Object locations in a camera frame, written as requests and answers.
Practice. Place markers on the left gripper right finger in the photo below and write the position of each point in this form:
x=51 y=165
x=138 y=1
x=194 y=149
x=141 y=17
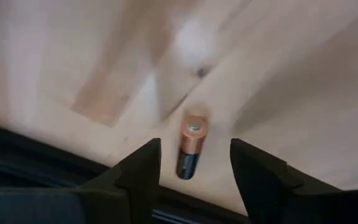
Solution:
x=266 y=193

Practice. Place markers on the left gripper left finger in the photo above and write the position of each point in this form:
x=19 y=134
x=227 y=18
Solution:
x=135 y=193

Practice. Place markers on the copper-top black battery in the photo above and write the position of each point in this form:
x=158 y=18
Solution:
x=193 y=140

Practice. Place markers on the black aluminium table frame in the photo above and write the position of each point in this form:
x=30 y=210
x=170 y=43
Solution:
x=26 y=161

